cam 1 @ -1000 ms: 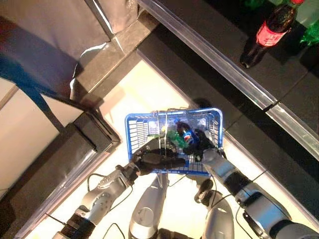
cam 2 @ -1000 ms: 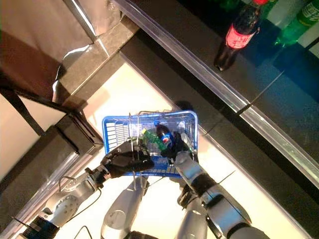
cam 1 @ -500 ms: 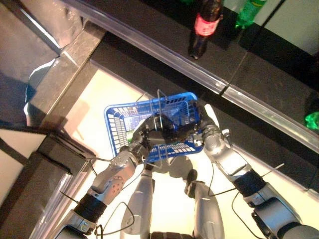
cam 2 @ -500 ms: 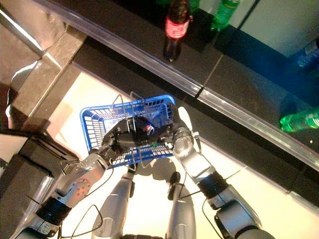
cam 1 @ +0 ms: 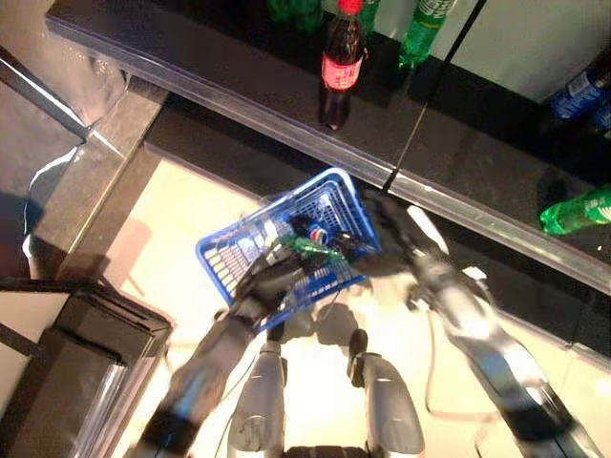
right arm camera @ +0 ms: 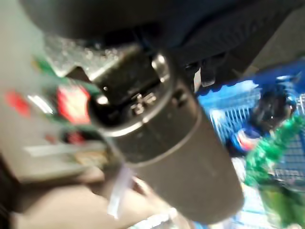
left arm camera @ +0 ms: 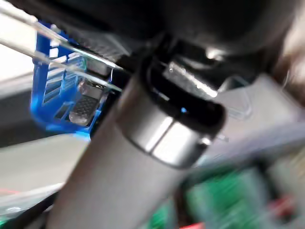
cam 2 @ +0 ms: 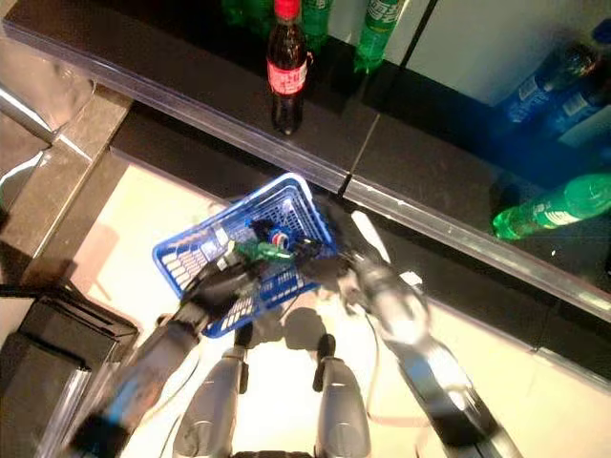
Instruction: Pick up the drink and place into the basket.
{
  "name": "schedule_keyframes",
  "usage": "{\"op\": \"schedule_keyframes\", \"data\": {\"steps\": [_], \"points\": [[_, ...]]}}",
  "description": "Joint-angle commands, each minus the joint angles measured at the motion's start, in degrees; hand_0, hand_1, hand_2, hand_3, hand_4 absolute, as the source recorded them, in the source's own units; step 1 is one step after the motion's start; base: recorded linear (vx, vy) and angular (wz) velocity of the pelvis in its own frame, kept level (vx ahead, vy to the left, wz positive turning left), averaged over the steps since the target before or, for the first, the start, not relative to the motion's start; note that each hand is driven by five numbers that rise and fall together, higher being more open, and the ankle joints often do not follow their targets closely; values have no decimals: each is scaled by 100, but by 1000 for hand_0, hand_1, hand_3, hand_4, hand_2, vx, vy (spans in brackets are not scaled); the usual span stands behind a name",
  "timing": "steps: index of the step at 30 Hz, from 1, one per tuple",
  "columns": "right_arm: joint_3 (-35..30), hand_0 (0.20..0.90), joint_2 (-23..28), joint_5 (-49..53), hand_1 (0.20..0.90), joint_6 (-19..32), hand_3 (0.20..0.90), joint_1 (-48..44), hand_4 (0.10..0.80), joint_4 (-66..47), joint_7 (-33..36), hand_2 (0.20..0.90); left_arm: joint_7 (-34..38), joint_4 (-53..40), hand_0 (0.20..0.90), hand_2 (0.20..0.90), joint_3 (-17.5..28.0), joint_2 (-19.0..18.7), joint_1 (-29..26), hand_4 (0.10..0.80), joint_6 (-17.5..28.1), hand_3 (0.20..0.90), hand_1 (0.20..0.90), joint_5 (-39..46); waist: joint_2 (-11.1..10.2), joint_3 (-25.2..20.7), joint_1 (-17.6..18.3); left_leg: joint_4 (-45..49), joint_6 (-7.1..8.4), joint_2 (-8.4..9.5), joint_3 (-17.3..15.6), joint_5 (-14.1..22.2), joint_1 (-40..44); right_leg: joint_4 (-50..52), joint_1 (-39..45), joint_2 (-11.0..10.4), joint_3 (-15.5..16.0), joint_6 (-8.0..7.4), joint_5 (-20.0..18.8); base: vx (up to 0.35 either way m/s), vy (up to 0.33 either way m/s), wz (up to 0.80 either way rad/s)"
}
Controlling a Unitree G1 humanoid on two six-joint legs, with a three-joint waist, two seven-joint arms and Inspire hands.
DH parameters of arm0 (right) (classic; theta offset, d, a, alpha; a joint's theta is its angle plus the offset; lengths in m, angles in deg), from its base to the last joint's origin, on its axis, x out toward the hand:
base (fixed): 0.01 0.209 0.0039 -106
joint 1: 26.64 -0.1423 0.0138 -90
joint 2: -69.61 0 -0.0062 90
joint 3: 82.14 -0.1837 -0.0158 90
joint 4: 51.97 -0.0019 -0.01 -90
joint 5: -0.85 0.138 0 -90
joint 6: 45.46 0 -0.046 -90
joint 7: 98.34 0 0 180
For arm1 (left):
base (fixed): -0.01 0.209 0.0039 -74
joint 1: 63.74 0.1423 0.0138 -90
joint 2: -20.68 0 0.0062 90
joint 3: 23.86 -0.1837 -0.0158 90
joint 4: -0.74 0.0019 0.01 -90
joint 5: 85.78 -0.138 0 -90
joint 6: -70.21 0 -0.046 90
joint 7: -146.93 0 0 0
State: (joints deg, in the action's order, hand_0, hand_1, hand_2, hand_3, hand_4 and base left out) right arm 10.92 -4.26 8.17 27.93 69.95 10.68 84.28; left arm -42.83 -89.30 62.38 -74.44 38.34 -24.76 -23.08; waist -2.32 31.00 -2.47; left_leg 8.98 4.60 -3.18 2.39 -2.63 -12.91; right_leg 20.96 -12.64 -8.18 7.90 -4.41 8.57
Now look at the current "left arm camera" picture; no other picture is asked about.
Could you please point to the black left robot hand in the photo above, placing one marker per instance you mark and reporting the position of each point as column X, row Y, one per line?
column 147, row 119

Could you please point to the blue plastic shopping basket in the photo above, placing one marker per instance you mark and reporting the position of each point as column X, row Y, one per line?
column 39, row 71

